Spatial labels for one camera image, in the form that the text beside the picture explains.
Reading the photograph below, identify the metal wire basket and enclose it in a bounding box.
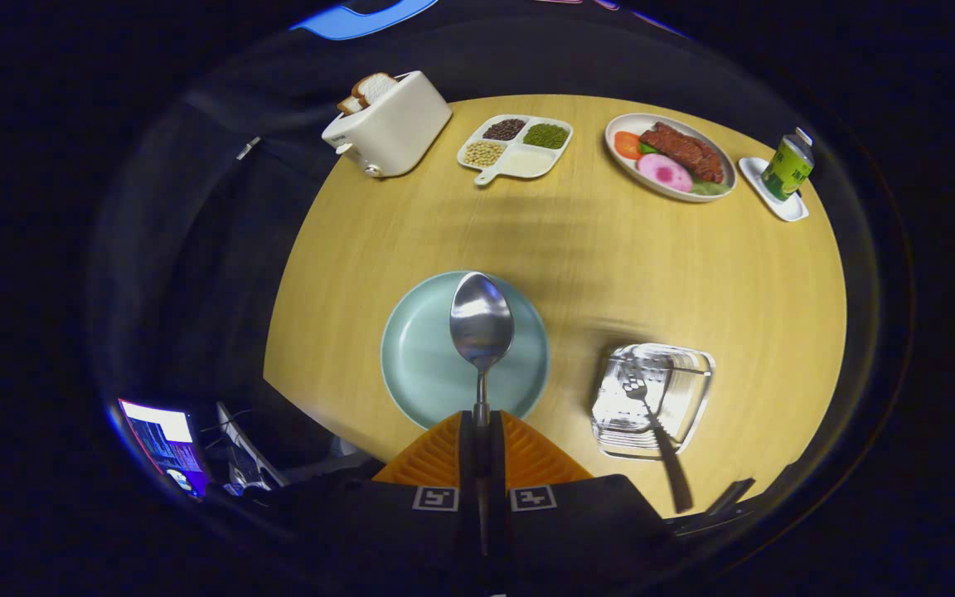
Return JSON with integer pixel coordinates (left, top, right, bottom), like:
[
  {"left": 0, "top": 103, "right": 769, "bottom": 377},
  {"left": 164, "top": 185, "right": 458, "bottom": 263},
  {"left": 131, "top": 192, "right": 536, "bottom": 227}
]
[{"left": 590, "top": 342, "right": 716, "bottom": 462}]

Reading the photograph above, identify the pink round food slice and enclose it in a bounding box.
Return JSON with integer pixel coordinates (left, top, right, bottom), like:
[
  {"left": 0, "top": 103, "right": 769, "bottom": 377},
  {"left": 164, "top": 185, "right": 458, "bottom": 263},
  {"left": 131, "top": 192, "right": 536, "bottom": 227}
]
[{"left": 637, "top": 153, "right": 694, "bottom": 193}]

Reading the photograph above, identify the green lettuce leaf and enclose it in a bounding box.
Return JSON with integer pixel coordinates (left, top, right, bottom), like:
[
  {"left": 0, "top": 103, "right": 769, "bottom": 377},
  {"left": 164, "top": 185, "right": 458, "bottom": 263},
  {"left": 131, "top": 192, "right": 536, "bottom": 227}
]
[{"left": 639, "top": 141, "right": 731, "bottom": 197}]

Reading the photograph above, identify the large bread slice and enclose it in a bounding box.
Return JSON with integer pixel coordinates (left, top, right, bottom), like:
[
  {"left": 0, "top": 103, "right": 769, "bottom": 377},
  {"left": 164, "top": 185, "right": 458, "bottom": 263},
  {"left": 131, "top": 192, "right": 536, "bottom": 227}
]
[{"left": 351, "top": 73, "right": 399, "bottom": 107}]

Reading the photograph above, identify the white divided dish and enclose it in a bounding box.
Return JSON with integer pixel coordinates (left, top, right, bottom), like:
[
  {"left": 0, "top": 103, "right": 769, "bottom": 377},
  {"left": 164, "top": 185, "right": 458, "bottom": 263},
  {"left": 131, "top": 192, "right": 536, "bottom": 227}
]
[{"left": 457, "top": 114, "right": 574, "bottom": 186}]

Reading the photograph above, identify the white oval food plate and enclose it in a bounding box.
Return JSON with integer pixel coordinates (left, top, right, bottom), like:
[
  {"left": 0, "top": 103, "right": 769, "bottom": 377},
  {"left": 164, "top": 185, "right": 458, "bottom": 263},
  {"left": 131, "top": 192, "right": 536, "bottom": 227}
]
[{"left": 604, "top": 114, "right": 738, "bottom": 203}]

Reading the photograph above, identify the white toaster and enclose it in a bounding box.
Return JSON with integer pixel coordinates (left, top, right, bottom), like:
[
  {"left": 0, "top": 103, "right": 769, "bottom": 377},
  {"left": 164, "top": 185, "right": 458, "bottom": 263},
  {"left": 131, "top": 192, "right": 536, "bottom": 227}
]
[{"left": 321, "top": 70, "right": 453, "bottom": 178}]

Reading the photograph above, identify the white square coaster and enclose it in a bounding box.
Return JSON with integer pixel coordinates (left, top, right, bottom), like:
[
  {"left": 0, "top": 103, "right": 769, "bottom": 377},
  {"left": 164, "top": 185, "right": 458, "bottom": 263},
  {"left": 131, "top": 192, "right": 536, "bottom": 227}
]
[{"left": 738, "top": 157, "right": 810, "bottom": 223}]

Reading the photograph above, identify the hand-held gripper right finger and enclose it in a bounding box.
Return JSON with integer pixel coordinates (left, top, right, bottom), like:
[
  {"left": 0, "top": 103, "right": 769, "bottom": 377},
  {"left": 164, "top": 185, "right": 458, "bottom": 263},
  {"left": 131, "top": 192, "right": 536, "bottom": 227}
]
[{"left": 487, "top": 410, "right": 681, "bottom": 575}]

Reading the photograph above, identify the grey metal frame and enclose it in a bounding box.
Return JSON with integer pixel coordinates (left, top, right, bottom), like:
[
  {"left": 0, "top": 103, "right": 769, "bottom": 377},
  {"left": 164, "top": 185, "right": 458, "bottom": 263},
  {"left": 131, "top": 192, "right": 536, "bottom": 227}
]
[{"left": 214, "top": 401, "right": 289, "bottom": 492}]

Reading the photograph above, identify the light green round plate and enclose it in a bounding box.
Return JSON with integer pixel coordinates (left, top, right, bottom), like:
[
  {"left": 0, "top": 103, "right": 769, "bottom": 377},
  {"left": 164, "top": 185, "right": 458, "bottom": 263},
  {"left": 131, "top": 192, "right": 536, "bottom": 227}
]
[{"left": 381, "top": 270, "right": 550, "bottom": 430}]

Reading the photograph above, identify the green drink bottle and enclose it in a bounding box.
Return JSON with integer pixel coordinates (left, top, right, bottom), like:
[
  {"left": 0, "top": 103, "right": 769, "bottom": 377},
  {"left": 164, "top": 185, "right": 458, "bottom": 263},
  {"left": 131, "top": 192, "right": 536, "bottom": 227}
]
[{"left": 760, "top": 127, "right": 815, "bottom": 201}]

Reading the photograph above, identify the metal fork brown handle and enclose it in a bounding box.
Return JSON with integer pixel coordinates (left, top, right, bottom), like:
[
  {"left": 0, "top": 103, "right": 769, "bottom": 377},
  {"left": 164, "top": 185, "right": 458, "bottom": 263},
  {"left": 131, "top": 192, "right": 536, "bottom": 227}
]
[{"left": 620, "top": 365, "right": 695, "bottom": 514}]

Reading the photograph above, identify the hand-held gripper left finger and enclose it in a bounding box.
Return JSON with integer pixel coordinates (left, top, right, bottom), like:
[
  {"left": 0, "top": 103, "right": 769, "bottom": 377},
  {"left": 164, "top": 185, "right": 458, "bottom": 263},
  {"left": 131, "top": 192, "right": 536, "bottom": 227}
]
[{"left": 279, "top": 410, "right": 482, "bottom": 573}]

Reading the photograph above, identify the metal spoon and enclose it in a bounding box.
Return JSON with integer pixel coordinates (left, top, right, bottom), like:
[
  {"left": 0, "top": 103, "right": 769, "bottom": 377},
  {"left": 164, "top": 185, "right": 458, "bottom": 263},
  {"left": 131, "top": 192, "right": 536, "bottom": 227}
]
[{"left": 449, "top": 271, "right": 516, "bottom": 555}]

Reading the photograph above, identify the lit computer monitor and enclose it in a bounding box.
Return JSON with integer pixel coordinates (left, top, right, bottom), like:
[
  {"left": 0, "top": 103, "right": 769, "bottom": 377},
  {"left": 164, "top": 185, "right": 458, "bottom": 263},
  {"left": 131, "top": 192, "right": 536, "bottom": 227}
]
[{"left": 119, "top": 400, "right": 211, "bottom": 500}]

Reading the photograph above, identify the green beans pile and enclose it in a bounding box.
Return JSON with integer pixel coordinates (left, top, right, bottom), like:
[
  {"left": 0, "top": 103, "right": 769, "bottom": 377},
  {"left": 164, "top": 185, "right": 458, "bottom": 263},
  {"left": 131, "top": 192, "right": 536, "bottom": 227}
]
[{"left": 523, "top": 124, "right": 570, "bottom": 150}]

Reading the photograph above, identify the brown meat piece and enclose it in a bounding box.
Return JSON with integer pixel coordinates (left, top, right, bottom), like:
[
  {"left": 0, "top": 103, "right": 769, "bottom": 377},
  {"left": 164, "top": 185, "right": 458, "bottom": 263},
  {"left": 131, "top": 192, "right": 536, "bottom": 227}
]
[{"left": 640, "top": 122, "right": 725, "bottom": 184}]

